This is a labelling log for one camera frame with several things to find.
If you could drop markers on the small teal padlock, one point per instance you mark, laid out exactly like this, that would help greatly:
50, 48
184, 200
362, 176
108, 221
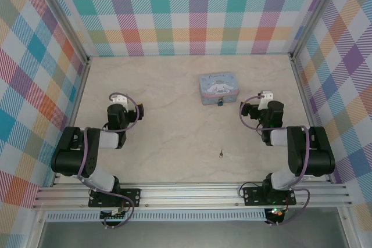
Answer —
220, 102

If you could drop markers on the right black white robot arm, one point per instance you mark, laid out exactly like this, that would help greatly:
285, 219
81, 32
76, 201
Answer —
316, 158

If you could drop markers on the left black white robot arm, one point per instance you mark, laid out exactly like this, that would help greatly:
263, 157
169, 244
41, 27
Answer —
69, 161

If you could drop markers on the pastel cartoon tin box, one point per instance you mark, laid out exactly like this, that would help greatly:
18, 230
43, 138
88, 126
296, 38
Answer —
216, 86

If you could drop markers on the right controller circuit board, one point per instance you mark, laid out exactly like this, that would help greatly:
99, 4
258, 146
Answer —
276, 212

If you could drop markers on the controller circuit board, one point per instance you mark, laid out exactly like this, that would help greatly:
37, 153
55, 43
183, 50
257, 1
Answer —
112, 215
276, 212

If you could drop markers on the left controller circuit board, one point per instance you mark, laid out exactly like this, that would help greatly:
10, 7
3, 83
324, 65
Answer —
112, 215

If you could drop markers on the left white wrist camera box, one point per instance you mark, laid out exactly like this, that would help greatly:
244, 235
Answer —
120, 99

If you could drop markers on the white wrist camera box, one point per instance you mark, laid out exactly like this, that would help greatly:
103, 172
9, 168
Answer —
266, 96
120, 99

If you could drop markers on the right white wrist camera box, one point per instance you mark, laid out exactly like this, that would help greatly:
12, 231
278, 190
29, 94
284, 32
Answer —
266, 96

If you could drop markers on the right aluminium side rail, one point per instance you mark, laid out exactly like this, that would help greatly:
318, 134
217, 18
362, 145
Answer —
305, 100

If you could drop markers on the aluminium side rail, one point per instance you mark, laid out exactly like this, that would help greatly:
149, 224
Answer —
305, 100
77, 108

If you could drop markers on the left aluminium side rail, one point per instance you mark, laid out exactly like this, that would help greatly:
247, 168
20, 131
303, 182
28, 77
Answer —
77, 108

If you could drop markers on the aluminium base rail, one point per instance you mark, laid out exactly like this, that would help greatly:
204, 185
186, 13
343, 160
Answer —
189, 192

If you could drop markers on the right aluminium frame post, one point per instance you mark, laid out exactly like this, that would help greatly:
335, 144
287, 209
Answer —
316, 12

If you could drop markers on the aluminium frame post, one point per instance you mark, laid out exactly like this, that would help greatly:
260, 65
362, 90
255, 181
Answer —
316, 12
62, 15

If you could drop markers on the left aluminium frame post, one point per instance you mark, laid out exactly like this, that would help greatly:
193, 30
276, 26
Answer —
62, 15

